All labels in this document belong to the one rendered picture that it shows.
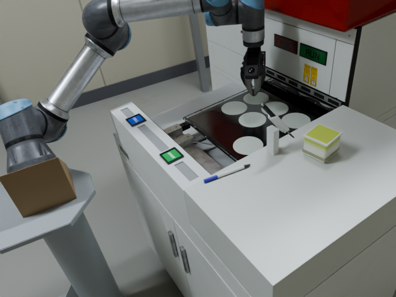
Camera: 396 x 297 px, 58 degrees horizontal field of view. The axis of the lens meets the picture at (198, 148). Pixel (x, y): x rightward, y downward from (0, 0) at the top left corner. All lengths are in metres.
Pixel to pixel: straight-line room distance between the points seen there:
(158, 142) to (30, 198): 0.44
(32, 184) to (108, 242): 1.06
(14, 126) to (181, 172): 0.54
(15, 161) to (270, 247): 0.79
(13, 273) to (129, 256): 0.65
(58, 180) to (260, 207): 0.64
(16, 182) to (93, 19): 0.55
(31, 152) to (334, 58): 0.99
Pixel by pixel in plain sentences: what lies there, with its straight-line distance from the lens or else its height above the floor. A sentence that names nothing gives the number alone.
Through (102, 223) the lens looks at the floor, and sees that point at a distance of 2.31.
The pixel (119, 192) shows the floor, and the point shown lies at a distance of 2.46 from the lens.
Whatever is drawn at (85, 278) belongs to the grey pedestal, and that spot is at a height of 0.44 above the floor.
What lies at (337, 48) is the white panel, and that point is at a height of 1.15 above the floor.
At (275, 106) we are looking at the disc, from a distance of 1.38.
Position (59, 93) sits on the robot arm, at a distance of 1.33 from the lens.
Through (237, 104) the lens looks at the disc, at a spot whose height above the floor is 0.90.
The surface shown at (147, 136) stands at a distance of 1.20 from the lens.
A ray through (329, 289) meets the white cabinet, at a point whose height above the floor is 0.75.
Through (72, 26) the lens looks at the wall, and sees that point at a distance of 3.33.
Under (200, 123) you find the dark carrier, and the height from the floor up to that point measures 0.90.
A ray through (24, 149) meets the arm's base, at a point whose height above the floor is 1.03.
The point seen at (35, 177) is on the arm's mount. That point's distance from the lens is 1.19.
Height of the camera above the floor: 1.63
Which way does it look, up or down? 38 degrees down
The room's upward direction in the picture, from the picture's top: 8 degrees counter-clockwise
